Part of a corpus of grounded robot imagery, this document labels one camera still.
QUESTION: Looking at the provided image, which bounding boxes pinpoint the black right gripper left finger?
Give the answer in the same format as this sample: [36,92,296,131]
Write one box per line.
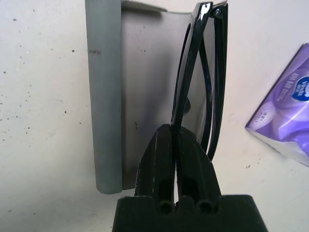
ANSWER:
[134,123,178,199]

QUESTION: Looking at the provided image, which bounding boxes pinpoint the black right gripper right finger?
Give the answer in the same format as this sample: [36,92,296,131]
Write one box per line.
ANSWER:
[173,127,220,200]

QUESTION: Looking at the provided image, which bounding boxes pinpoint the grey glasses case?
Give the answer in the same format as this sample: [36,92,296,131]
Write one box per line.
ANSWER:
[84,0,229,195]

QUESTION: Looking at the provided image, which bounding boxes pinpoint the black sunglasses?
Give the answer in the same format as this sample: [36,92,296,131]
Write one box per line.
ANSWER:
[170,1,229,162]

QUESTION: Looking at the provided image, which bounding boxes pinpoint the purple tissue pack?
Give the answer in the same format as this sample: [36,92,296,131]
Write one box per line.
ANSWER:
[245,43,309,169]

